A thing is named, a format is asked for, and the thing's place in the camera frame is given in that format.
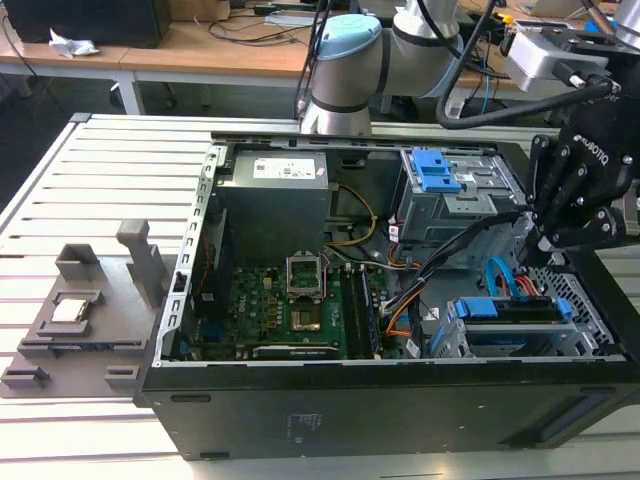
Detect silver CPU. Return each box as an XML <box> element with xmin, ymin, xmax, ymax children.
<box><xmin>49</xmin><ymin>296</ymin><xmax>92</xmax><ymax>325</ymax></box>

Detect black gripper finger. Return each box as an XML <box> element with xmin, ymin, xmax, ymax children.
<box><xmin>537</xmin><ymin>199</ymin><xmax>627</xmax><ymax>253</ymax></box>
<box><xmin>528</xmin><ymin>133</ymin><xmax>586</xmax><ymax>224</ymax></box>

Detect grey and white wires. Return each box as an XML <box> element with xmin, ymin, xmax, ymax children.
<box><xmin>324</xmin><ymin>243</ymin><xmax>424</xmax><ymax>274</ymax></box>

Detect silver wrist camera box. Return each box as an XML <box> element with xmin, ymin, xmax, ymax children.
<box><xmin>504</xmin><ymin>22</ymin><xmax>609</xmax><ymax>94</ymax></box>

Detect grey power supply box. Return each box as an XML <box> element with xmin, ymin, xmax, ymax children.
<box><xmin>213</xmin><ymin>149</ymin><xmax>334</xmax><ymax>257</ymax></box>

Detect green motherboard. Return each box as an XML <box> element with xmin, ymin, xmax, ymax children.
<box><xmin>192</xmin><ymin>262</ymin><xmax>401</xmax><ymax>362</ymax></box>

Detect blue plastic drive latch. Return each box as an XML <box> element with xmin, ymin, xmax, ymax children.
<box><xmin>410</xmin><ymin>148</ymin><xmax>465</xmax><ymax>195</ymax></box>

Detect wooden desk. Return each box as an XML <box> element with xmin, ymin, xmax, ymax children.
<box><xmin>0</xmin><ymin>0</ymin><xmax>321</xmax><ymax>117</ymax></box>

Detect thick black camera cable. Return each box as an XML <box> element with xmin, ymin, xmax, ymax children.
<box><xmin>434</xmin><ymin>0</ymin><xmax>616</xmax><ymax>132</ymax></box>

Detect red power wires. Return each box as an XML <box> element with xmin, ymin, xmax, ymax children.
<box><xmin>517</xmin><ymin>273</ymin><xmax>544</xmax><ymax>300</ymax></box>

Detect blue flat data wire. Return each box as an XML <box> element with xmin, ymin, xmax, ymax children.
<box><xmin>485</xmin><ymin>255</ymin><xmax>519</xmax><ymax>301</ymax></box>
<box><xmin>431</xmin><ymin>319</ymin><xmax>452</xmax><ymax>359</ymax></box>

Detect metal optical drive cage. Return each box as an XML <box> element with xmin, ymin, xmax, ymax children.
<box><xmin>398</xmin><ymin>147</ymin><xmax>529</xmax><ymax>246</ymax></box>

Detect grey parts rack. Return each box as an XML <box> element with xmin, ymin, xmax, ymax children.
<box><xmin>0</xmin><ymin>218</ymin><xmax>172</xmax><ymax>400</ymax></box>

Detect black expansion slot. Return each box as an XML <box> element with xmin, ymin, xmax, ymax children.
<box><xmin>251</xmin><ymin>342</ymin><xmax>342</xmax><ymax>360</ymax></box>

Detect black open PC case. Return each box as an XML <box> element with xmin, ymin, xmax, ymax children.
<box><xmin>131</xmin><ymin>130</ymin><xmax>640</xmax><ymax>462</ymax></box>

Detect yellow and black wires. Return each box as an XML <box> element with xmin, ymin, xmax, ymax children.
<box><xmin>323</xmin><ymin>183</ymin><xmax>377</xmax><ymax>250</ymax></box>

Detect metal socket cover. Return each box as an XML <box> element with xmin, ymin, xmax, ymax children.
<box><xmin>285</xmin><ymin>255</ymin><xmax>327</xmax><ymax>302</ymax></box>

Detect crumpled white paper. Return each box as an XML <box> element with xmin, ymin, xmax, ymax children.
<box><xmin>48</xmin><ymin>28</ymin><xmax>101</xmax><ymax>58</ymax></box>

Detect hard disk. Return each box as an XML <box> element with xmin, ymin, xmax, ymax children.
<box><xmin>457</xmin><ymin>295</ymin><xmax>574</xmax><ymax>329</ymax></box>

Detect black RAM slot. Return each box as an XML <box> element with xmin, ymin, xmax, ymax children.
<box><xmin>358</xmin><ymin>268</ymin><xmax>374</xmax><ymax>359</ymax></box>
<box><xmin>366</xmin><ymin>269</ymin><xmax>384</xmax><ymax>358</ymax></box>
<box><xmin>349</xmin><ymin>267</ymin><xmax>365</xmax><ymax>359</ymax></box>
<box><xmin>341</xmin><ymin>266</ymin><xmax>357</xmax><ymax>359</ymax></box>

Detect metal disk bay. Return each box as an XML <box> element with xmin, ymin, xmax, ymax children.
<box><xmin>432</xmin><ymin>294</ymin><xmax>619</xmax><ymax>360</ymax></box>

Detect black power wire bundle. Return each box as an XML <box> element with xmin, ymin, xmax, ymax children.
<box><xmin>382</xmin><ymin>209</ymin><xmax>531</xmax><ymax>316</ymax></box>

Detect orange wires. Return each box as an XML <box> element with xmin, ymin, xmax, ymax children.
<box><xmin>385</xmin><ymin>294</ymin><xmax>417</xmax><ymax>341</ymax></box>

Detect black box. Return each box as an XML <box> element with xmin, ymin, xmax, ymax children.
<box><xmin>2</xmin><ymin>0</ymin><xmax>171</xmax><ymax>50</ymax></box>

